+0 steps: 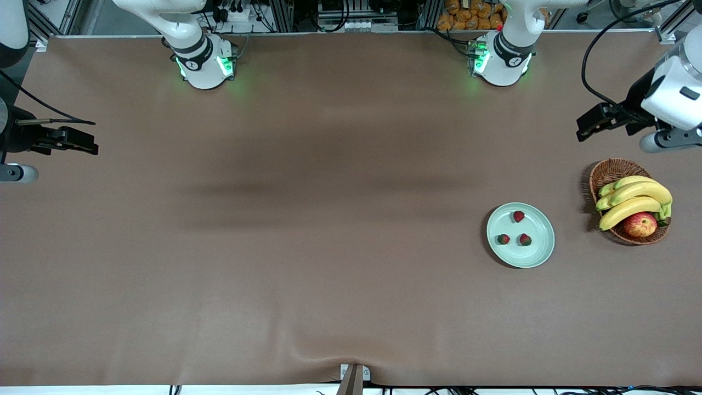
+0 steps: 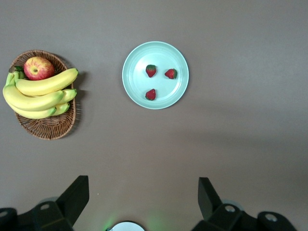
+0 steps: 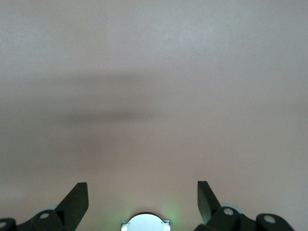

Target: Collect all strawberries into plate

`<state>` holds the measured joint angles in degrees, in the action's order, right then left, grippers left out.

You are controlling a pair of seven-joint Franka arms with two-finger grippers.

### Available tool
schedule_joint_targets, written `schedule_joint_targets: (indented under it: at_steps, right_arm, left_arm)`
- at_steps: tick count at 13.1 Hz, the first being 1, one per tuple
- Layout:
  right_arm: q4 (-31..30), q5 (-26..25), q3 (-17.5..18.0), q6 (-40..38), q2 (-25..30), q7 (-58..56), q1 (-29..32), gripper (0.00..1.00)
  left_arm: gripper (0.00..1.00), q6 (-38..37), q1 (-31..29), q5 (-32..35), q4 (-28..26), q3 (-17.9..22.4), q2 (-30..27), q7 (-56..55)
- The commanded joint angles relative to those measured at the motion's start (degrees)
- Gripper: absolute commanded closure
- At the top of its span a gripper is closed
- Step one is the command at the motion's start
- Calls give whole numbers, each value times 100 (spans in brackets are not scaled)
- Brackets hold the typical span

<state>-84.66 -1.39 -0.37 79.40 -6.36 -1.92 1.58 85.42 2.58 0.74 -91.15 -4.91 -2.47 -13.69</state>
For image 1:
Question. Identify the long white power strip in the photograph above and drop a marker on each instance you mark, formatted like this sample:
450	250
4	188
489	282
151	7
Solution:
356	25

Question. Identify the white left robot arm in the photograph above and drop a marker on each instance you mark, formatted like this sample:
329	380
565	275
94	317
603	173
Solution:
504	60

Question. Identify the aluminium extrusion frame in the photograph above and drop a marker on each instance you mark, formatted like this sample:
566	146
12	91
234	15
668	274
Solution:
282	13

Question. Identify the pile of orange buns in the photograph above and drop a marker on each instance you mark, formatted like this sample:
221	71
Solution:
466	16

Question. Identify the red apple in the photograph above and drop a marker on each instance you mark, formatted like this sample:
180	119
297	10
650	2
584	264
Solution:
640	225

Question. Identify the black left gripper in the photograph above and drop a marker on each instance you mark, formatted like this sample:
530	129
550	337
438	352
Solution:
635	102

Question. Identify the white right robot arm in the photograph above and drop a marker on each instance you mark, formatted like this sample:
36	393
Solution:
200	60

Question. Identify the white power strip with plugs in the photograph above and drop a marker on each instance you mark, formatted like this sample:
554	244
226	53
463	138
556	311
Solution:
236	15

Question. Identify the metal table clamp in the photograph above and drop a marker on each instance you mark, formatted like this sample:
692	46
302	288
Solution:
354	381

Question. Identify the brown wicker basket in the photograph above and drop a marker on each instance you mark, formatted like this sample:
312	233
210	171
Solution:
614	170

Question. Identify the light green round plate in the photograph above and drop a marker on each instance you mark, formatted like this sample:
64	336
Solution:
535	252

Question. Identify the red strawberry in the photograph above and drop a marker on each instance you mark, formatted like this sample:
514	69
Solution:
525	240
503	239
519	216

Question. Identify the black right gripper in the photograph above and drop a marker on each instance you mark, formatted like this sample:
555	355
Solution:
17	137

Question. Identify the brown table cloth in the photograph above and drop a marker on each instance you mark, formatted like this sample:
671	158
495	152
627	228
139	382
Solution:
351	219

